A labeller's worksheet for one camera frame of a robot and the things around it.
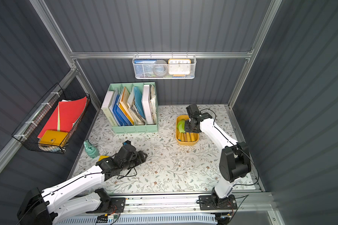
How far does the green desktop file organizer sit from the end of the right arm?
0.28m

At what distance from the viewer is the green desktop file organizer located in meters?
0.91

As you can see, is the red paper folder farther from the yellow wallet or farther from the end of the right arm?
the end of the right arm

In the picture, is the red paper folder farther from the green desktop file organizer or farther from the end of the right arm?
the end of the right arm

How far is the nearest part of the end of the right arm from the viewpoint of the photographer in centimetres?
63

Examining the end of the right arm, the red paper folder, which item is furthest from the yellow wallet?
the end of the right arm

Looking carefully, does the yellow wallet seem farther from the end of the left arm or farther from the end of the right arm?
the end of the right arm

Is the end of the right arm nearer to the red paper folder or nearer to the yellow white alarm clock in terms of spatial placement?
the yellow white alarm clock
